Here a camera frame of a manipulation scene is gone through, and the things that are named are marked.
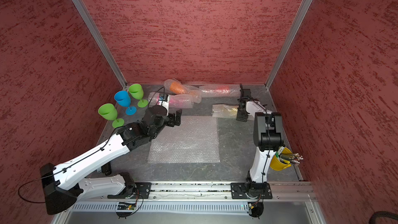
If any yellow glass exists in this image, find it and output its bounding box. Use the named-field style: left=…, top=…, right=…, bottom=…
left=212, top=104, right=238, bottom=119

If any dark green glass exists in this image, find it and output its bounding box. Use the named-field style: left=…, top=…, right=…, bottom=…
left=128, top=84, right=148, bottom=108

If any blue glass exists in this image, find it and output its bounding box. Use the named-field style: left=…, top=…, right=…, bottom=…
left=114, top=91, right=137, bottom=116

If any light green wine glass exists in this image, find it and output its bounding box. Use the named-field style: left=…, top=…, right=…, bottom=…
left=97, top=103, right=124, bottom=128

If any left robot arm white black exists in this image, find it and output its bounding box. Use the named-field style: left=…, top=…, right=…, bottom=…
left=39, top=105, right=182, bottom=215

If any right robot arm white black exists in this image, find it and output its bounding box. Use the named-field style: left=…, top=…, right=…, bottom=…
left=236, top=85, right=284, bottom=199

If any pink glass in bubble wrap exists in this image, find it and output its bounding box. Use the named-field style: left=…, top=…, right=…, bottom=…
left=148, top=92, right=194, bottom=109

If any red glass in bubble wrap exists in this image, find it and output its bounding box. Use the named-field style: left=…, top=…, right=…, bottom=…
left=199, top=84, right=240, bottom=97

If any orange glass in bubble wrap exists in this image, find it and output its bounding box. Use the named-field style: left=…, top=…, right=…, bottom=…
left=163, top=78, right=202, bottom=103

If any right base wiring plug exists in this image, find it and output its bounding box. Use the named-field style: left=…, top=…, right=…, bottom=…
left=248, top=202, right=264, bottom=218

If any left base wiring board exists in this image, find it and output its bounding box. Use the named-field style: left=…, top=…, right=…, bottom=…
left=116, top=202, right=137, bottom=218

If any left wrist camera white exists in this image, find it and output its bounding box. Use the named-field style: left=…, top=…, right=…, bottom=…
left=156, top=93, right=170, bottom=115

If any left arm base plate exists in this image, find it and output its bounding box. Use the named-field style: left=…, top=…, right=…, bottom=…
left=107, top=183, right=152, bottom=199

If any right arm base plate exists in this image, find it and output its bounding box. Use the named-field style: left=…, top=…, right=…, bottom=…
left=230, top=183, right=273, bottom=200

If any white slotted cable duct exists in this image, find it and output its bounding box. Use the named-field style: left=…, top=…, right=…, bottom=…
left=71, top=201, right=249, bottom=215

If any aluminium front rail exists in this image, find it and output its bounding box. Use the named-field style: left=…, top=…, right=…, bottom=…
left=77, top=178, right=317, bottom=202

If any right aluminium corner post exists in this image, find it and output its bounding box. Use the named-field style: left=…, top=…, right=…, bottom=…
left=265, top=0, right=313, bottom=91

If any aluminium corner post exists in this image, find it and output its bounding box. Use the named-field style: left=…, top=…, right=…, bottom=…
left=72, top=0, right=127, bottom=89
left=265, top=0, right=313, bottom=91

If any black hose bottom right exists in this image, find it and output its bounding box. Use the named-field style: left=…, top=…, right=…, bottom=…
left=368, top=211, right=398, bottom=224

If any left aluminium corner post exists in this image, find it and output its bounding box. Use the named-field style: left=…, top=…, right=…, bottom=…
left=72, top=0, right=127, bottom=89

